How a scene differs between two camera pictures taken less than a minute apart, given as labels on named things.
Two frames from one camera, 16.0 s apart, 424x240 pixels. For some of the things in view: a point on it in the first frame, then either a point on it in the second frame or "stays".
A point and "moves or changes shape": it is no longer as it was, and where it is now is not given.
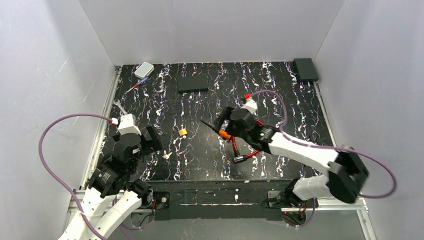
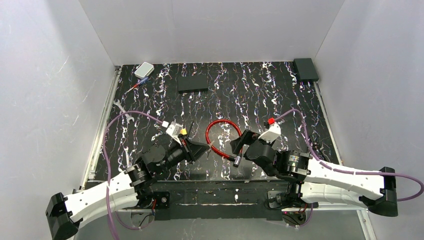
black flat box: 198,83 stays
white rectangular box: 144,70 stays
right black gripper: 221,122 → 247,145
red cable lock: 239,157 moves or changes shape
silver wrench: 117,103 stays
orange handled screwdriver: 221,132 → 190,129
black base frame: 214,200 stays
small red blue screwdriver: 141,82 stays
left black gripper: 151,139 → 188,148
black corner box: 306,70 stays
